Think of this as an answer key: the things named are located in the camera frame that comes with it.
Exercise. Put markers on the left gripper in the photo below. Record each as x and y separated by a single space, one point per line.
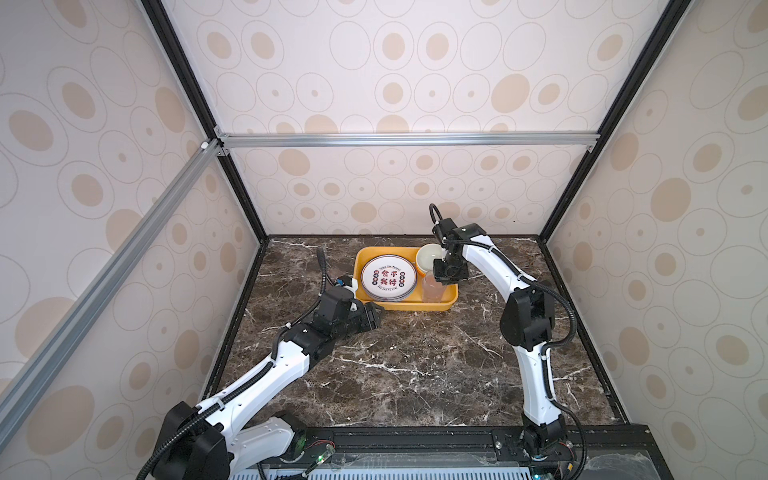
367 316

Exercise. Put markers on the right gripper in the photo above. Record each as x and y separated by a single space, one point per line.
441 277

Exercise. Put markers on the white bowl stack bottom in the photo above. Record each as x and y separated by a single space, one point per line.
425 257

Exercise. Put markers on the clear plastic cup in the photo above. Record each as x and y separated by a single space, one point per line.
432 289

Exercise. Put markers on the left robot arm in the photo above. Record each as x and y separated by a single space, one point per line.
213 440

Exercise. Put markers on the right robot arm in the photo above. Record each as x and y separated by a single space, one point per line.
536 319

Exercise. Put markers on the yellow plastic bin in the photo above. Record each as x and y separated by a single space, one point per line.
414 301

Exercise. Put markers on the horizontal aluminium rail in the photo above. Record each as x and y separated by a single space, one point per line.
428 139

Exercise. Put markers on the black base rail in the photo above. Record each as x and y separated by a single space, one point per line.
595 452

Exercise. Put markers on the left diagonal aluminium rail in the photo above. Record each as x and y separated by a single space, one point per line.
49 359

